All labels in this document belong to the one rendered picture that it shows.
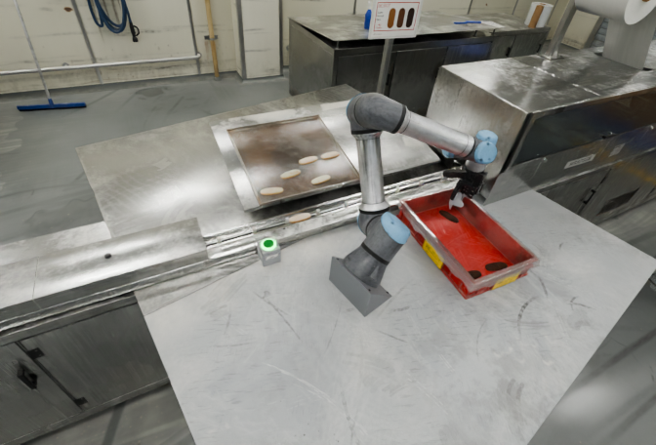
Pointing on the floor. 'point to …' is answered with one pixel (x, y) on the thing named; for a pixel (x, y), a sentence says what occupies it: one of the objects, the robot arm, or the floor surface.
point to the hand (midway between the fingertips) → (454, 202)
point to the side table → (397, 341)
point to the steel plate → (192, 186)
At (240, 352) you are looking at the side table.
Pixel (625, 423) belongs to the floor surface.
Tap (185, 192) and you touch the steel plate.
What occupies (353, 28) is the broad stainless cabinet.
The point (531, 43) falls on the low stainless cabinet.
